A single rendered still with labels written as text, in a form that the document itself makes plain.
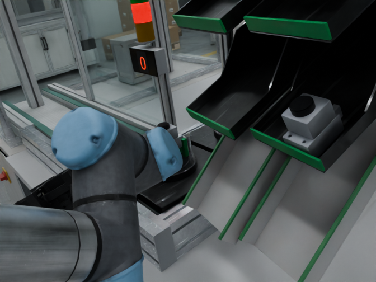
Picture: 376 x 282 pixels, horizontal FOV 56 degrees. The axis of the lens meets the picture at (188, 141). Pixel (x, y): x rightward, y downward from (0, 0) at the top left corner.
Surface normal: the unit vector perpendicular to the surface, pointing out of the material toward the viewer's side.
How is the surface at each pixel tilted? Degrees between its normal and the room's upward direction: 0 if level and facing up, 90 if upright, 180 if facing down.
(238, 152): 45
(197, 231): 90
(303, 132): 115
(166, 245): 90
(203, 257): 0
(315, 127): 90
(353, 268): 0
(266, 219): 90
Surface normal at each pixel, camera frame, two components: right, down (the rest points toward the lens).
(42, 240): 0.82, -0.39
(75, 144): -0.40, -0.29
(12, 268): 0.78, 0.24
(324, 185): -0.69, -0.40
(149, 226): -0.13, -0.88
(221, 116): -0.48, -0.66
